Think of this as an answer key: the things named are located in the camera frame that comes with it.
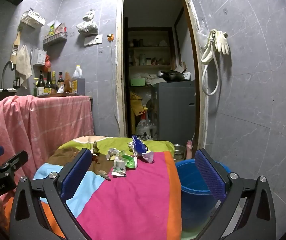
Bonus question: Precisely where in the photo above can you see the small brown food scrap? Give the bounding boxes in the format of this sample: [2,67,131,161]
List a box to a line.
[99,170,111,181]

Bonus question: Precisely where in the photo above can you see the small white wrapper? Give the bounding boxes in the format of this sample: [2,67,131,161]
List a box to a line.
[106,148,120,161]

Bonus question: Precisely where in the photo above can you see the green white wrapper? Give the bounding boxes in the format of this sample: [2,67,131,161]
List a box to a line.
[112,151,138,177]

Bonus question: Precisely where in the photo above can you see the blue snack wrapper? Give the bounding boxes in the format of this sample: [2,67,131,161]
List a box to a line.
[128,135,154,164]

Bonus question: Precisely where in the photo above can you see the blue plastic bucket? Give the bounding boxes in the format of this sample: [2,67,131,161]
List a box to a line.
[176,159,227,231]

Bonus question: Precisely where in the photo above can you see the pink checked cloth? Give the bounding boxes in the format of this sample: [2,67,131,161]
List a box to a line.
[0,95,94,178]

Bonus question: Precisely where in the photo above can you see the pink bottle on floor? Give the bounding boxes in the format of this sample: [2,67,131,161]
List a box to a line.
[186,140,192,160]

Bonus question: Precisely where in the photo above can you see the dark sauce bottle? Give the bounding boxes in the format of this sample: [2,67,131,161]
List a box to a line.
[44,68,54,94]

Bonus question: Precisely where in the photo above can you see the stainless steel bowl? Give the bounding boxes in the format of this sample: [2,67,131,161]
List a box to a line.
[173,144,186,161]

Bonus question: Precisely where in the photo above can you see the colourful patchwork table cloth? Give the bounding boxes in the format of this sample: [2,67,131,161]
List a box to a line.
[34,135,182,239]

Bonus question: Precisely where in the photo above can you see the chrome faucet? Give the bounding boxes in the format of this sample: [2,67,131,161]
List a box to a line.
[0,60,15,90]

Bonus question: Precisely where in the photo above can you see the beige hanging towel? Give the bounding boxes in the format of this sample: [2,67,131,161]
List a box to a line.
[16,44,32,89]

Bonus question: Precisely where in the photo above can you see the large oil jug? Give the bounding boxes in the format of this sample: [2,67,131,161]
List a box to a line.
[71,65,86,95]

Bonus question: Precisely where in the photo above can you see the dark grey cabinet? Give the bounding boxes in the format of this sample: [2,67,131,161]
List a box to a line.
[152,81,196,145]

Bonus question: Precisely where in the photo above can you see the black wok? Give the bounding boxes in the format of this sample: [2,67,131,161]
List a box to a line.
[157,70,185,83]

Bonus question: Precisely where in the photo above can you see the hanging white plastic bag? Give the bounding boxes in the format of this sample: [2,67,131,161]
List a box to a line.
[76,9,99,35]

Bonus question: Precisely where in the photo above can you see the white rubber gloves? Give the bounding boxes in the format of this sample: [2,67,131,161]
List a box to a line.
[209,29,230,55]

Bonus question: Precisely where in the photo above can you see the wall spice shelf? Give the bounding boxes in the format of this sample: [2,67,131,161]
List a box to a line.
[43,32,68,47]

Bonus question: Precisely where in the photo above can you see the white wall basket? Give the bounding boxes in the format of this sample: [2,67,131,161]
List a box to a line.
[20,10,46,29]

